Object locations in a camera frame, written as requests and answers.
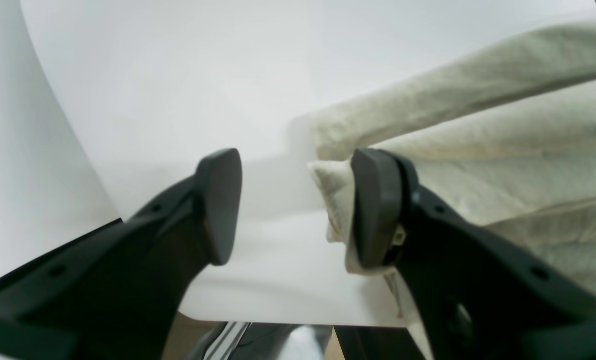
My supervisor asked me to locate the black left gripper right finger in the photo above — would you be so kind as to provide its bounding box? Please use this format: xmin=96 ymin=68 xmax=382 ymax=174
xmin=351 ymin=148 xmax=596 ymax=360

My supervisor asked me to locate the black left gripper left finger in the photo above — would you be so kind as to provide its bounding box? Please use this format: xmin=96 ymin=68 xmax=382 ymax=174
xmin=0 ymin=148 xmax=242 ymax=360

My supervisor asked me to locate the beige t-shirt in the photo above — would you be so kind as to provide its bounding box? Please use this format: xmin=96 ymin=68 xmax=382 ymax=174
xmin=308 ymin=15 xmax=596 ymax=360

